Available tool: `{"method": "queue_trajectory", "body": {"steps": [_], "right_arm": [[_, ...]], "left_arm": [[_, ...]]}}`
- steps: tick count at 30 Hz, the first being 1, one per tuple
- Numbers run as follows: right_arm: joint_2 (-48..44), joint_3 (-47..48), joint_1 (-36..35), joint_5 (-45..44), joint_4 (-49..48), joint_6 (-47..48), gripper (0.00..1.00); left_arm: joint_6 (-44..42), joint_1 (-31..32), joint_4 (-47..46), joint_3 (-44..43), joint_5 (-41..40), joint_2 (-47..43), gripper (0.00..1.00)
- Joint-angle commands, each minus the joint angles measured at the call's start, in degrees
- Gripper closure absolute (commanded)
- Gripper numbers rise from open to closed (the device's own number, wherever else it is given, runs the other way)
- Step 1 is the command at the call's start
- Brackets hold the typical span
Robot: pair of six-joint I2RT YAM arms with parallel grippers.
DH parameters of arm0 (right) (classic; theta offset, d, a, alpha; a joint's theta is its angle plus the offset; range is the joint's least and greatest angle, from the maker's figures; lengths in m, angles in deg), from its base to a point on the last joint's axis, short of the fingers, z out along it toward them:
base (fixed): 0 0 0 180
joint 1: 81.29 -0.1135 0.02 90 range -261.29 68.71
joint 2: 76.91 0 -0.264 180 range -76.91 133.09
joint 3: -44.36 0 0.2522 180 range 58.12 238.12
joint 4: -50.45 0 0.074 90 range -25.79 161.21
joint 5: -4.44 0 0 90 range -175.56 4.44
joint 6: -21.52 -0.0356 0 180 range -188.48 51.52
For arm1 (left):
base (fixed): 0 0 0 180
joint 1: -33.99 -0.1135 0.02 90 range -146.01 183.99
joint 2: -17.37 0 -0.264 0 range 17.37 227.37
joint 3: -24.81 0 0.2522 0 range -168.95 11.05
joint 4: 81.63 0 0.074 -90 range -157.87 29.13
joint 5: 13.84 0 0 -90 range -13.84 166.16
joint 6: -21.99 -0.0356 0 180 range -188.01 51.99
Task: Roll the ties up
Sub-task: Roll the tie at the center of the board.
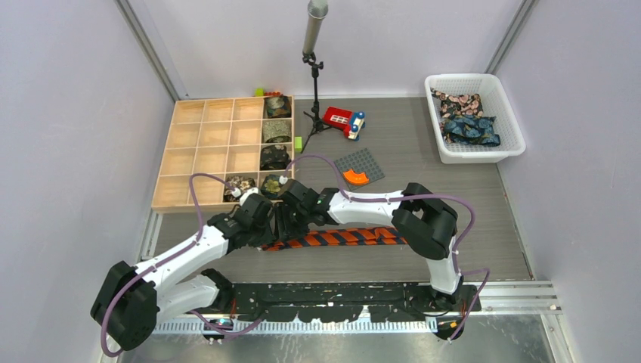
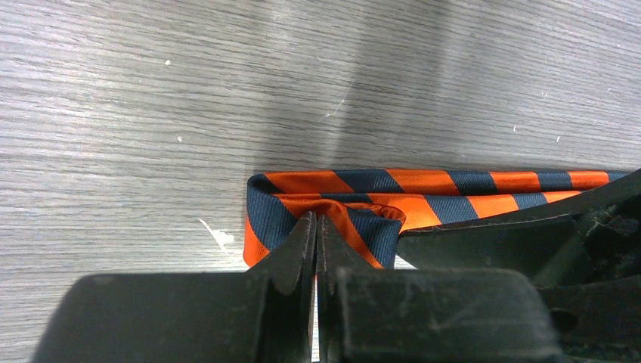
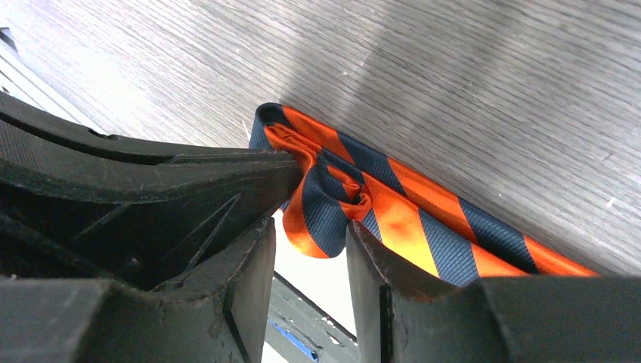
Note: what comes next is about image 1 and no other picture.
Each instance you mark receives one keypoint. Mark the orange navy striped tie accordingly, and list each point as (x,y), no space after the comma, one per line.
(351,237)

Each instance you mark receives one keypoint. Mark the rolled beige floral tie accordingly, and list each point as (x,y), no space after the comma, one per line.
(239,185)

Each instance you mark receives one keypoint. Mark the white plastic basket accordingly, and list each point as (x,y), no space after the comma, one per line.
(494,102)

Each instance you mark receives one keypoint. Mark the green block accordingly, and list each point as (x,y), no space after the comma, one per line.
(298,144)

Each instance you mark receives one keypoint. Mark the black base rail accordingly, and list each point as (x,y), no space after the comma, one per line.
(339,302)

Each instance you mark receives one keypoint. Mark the pink floral dark tie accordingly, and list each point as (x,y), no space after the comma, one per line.
(452,106)

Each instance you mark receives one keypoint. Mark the black tripod stand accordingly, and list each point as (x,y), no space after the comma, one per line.
(318,125)

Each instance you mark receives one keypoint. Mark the grey lego baseplate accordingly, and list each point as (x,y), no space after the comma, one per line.
(360,162)

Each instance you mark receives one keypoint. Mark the orange curved block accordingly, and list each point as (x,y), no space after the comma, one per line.
(355,178)

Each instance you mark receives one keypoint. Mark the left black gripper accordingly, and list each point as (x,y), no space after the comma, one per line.
(266,238)

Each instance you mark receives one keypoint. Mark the green and red small toys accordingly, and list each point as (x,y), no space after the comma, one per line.
(261,92)

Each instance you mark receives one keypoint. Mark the rolled dark tie top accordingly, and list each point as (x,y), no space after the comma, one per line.
(278,107)

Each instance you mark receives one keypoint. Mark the wooden compartment tray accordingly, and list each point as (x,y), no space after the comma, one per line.
(208,140)

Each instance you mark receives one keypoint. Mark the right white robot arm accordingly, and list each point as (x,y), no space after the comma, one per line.
(426,223)

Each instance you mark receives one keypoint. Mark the red toy block car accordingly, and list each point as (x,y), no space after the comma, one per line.
(350,123)

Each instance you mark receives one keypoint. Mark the rolled olive patterned tie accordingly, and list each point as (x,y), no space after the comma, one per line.
(276,131)

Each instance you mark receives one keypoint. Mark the rolled blue gold flower tie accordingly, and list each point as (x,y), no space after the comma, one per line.
(272,184)

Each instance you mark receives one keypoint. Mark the grey microphone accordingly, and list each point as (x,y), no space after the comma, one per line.
(317,10)

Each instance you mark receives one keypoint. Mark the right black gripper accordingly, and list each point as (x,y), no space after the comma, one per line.
(283,228)

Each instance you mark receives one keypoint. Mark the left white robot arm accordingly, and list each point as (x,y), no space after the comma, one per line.
(134,299)

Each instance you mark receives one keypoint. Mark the rolled black gold tie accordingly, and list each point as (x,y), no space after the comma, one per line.
(274,157)

